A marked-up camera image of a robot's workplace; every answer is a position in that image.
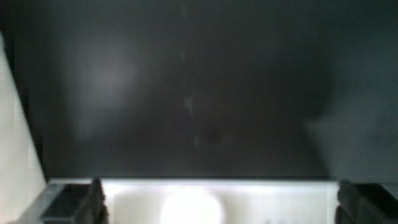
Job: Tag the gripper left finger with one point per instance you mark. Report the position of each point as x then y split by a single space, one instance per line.
78 207

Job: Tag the white drawer cabinet box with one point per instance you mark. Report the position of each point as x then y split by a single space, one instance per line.
21 180

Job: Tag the white drawer with knob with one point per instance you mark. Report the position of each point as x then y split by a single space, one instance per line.
219 201

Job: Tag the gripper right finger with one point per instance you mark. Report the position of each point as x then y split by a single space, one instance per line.
368 203

